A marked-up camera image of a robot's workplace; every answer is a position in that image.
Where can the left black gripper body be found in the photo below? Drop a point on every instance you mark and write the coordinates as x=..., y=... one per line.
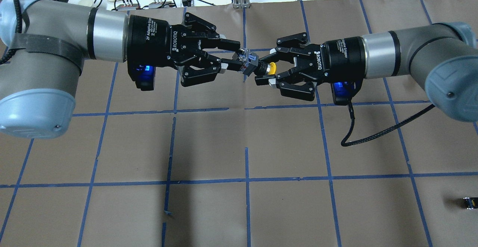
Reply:
x=151, y=41

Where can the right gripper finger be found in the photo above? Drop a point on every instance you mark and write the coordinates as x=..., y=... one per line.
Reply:
x=295, y=49
x=297, y=84

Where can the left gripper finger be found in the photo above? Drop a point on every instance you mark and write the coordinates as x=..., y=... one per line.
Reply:
x=194, y=35
x=206, y=71

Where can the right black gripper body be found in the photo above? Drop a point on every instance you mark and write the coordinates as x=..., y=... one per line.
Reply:
x=340, y=61

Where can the yellow push button switch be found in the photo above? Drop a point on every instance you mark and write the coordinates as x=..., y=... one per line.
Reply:
x=248, y=62

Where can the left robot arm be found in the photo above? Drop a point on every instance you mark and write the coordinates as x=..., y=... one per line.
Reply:
x=48, y=42

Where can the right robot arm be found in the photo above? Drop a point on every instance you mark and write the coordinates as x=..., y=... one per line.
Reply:
x=441, y=58

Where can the white paper cup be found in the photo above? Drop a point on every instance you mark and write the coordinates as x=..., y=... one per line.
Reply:
x=86, y=3

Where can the brown paper table cover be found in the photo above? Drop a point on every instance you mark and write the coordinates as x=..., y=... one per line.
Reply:
x=230, y=163

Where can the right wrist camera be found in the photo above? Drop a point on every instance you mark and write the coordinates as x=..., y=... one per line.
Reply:
x=343, y=92

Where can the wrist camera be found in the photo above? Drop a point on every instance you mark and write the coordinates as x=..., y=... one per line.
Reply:
x=343, y=92
x=142, y=75

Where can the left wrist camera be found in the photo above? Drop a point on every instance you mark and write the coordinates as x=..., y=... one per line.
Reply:
x=142, y=75

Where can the black switch contact block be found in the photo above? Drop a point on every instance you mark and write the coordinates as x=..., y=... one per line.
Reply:
x=470, y=203

